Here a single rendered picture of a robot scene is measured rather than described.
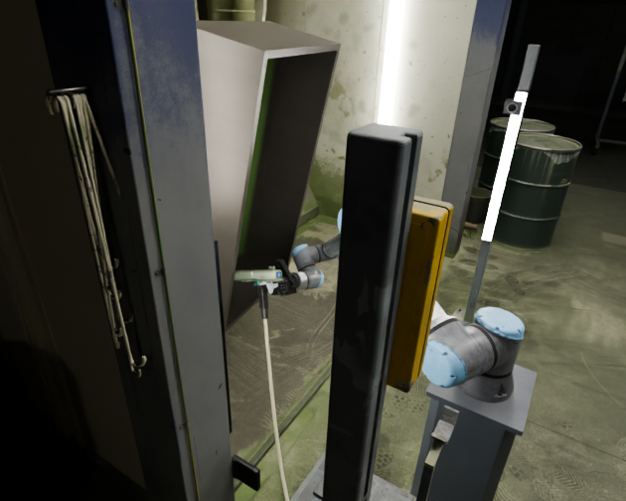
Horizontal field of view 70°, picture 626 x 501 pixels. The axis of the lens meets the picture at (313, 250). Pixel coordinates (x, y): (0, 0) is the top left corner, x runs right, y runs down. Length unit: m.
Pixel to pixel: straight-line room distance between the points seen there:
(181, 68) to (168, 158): 0.16
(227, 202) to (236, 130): 0.28
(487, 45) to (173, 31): 2.76
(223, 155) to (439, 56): 2.19
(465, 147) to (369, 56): 1.00
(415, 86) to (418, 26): 0.40
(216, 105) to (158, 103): 0.78
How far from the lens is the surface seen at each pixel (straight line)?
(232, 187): 1.66
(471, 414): 1.60
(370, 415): 0.61
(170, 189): 0.89
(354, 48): 3.75
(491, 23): 3.42
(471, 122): 3.48
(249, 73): 1.52
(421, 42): 3.54
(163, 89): 0.85
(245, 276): 2.01
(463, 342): 1.42
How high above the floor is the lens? 1.74
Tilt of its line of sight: 28 degrees down
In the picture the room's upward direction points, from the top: 2 degrees clockwise
